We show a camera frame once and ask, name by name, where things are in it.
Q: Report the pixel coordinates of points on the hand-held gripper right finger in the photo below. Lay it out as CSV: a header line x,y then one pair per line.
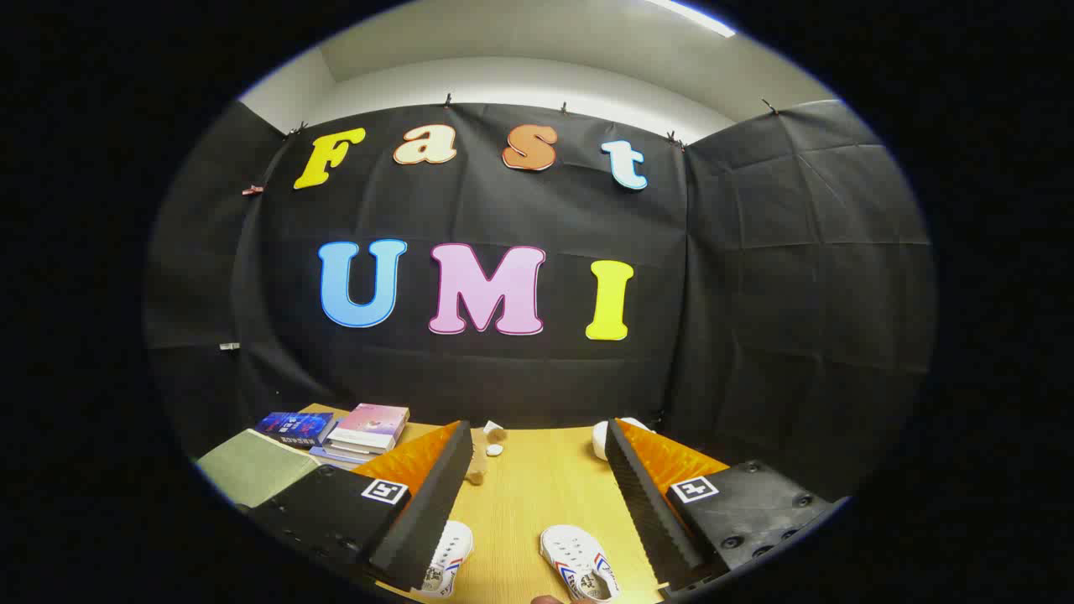
x,y
646,503

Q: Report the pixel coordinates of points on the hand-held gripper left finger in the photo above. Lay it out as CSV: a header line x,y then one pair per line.
x,y
436,503

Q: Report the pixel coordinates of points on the white canvas shoe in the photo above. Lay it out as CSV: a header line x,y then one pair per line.
x,y
570,554
453,545

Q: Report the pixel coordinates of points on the green fabric storage box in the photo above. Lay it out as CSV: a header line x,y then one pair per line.
x,y
252,470

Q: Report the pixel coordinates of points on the brown plush toy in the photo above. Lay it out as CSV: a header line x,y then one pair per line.
x,y
480,457

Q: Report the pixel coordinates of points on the white plush toy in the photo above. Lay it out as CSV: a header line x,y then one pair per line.
x,y
599,440

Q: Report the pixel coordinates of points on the thin white book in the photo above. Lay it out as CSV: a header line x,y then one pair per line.
x,y
357,449

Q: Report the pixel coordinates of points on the pink cover book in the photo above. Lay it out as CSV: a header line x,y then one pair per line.
x,y
369,419

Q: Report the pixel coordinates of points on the grey blue book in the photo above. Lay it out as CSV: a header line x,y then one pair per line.
x,y
331,457

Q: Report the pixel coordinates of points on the dark blue book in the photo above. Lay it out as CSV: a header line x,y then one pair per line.
x,y
294,426

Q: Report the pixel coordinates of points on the black backdrop cloth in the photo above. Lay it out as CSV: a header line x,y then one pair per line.
x,y
738,294

